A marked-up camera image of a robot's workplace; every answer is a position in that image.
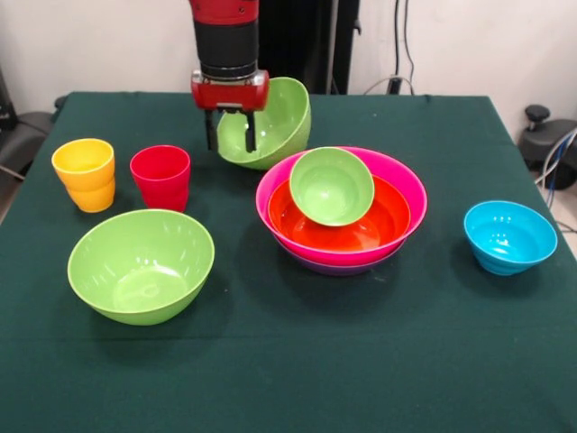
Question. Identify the black plug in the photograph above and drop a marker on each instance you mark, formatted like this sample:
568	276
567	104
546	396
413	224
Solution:
395	85

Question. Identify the medium green bowl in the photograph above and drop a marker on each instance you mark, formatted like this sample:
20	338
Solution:
281	126

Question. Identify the orange bowl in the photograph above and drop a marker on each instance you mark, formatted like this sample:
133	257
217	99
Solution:
392	216

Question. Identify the yellow cup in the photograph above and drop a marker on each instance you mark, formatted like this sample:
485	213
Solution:
85	180

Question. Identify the pink bowl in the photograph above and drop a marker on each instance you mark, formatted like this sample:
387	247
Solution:
275	189

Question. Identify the small ribbed green bowl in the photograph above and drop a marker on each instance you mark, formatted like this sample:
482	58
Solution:
331	189

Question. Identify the black office chair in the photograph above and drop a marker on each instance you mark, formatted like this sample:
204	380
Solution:
27	126

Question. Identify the large green bowl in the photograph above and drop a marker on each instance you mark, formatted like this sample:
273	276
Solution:
140	266

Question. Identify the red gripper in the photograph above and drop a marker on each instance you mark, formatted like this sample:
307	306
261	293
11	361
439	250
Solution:
230	97

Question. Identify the small blue bowl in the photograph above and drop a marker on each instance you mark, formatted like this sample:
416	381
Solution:
509	239

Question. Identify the black chair with round knob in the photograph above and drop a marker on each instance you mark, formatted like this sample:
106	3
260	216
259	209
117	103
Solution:
541	144

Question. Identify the dark green tablecloth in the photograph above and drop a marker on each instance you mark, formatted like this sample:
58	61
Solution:
288	361

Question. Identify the purple bowl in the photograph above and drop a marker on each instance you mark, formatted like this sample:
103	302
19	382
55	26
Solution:
338	271

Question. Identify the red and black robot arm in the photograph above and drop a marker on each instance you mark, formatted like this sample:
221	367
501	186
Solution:
225	40

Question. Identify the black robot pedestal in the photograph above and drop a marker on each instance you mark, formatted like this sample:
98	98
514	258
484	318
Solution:
306	45

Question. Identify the red cup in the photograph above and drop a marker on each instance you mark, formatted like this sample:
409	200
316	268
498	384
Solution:
160	180

